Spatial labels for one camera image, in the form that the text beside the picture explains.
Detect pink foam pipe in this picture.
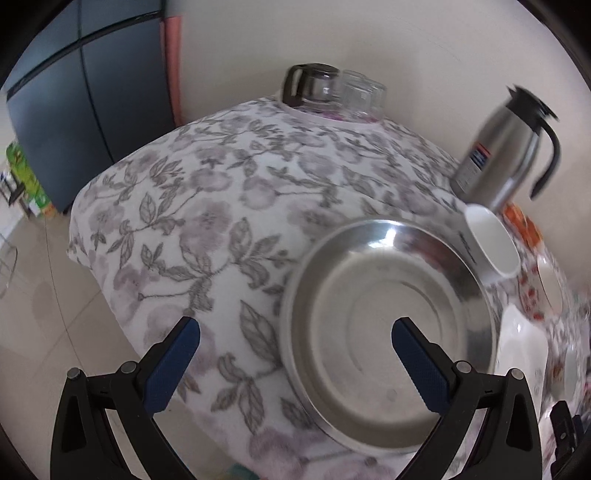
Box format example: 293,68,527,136
160,15,182,126

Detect dark blue refrigerator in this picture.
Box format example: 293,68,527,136
4,1,174,212

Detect clear glass tumblers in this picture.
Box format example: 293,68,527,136
339,70,388,123

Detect large stainless steel basin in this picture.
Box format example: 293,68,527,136
279,218,501,455

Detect stainless steel thermos jug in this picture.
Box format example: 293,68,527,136
450,86,562,213

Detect orange snack packet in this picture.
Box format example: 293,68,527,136
503,203,543,251

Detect strawberry pattern bowl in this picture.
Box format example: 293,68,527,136
518,255,564,322

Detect glass coffee pot black handle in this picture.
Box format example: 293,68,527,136
280,63,341,112

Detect white MAX cup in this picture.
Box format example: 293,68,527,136
458,204,521,286

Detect green cardboard box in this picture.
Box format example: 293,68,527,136
6,140,57,218

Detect white ceramic dish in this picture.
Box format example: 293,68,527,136
495,304,548,395

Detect floral grey tablecloth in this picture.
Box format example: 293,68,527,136
68,97,466,479

